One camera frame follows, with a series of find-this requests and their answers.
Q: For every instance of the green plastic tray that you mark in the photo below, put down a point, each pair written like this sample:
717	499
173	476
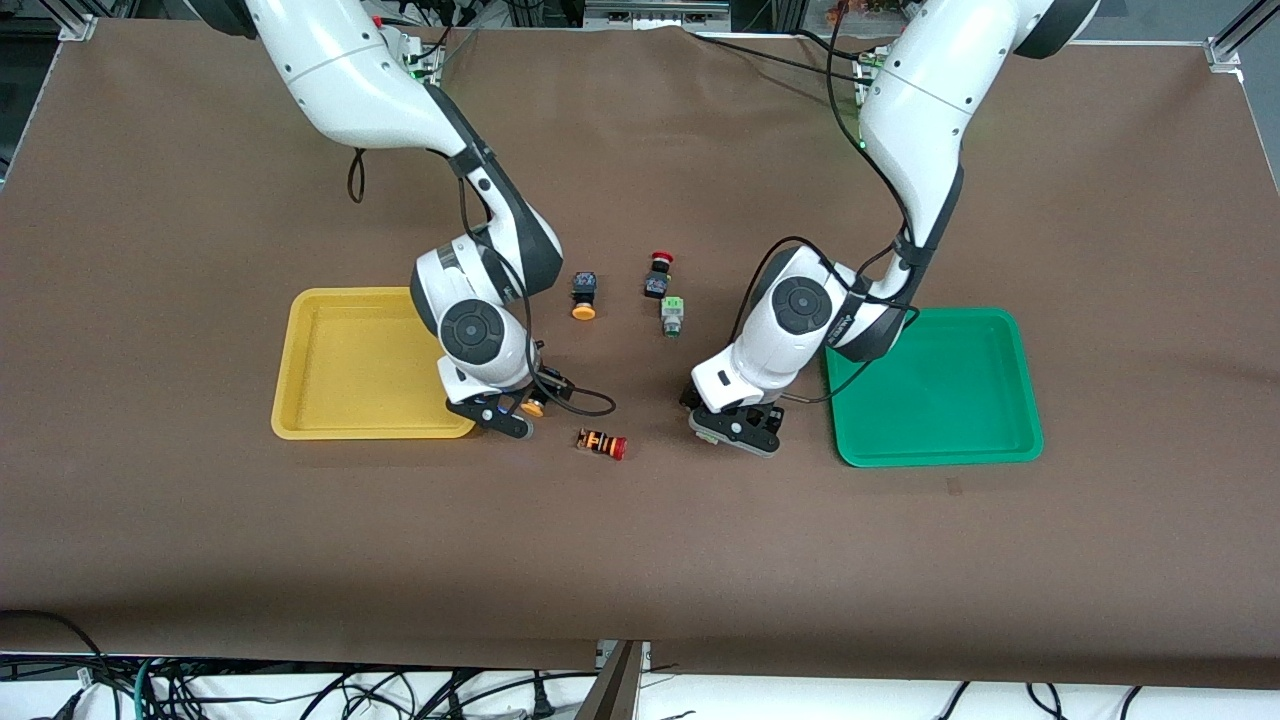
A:
940	390

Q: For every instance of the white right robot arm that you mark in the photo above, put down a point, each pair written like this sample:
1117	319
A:
350	80

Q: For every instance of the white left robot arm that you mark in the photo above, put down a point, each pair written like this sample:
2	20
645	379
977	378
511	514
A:
910	110

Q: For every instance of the brown table mat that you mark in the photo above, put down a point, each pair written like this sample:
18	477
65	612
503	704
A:
640	560

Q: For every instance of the aluminium table leg profile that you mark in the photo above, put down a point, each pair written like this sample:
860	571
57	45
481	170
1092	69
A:
615	685

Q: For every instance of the green push button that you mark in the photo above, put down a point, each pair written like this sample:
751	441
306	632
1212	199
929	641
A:
672	317

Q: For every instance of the aluminium frame corner bracket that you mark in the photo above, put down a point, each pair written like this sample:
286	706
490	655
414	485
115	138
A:
78	20
1238	40

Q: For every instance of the red button with orange body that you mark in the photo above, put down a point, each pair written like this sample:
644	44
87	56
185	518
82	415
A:
603	443

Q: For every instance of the yellow mushroom push button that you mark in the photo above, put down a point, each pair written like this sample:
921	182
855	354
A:
584	296
533	407

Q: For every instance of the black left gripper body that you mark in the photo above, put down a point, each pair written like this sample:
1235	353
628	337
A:
771	414

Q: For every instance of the red mushroom push button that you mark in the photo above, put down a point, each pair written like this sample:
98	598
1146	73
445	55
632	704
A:
658	273

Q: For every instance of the yellow plastic tray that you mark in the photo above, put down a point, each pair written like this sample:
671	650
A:
350	365

